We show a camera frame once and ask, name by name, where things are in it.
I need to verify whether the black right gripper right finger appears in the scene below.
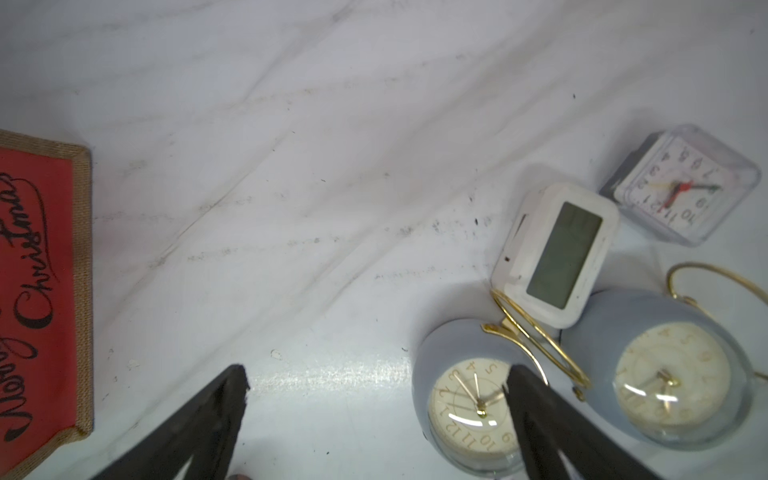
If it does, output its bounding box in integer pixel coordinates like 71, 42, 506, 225
504, 365, 657, 479

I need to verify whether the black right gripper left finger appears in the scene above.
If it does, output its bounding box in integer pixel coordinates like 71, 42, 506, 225
96, 364, 249, 479

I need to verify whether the small white digital clock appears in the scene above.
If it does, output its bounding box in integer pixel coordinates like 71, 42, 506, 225
491, 183, 620, 330

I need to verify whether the small white square clock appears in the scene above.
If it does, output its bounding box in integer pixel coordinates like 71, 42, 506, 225
600, 124, 762, 247

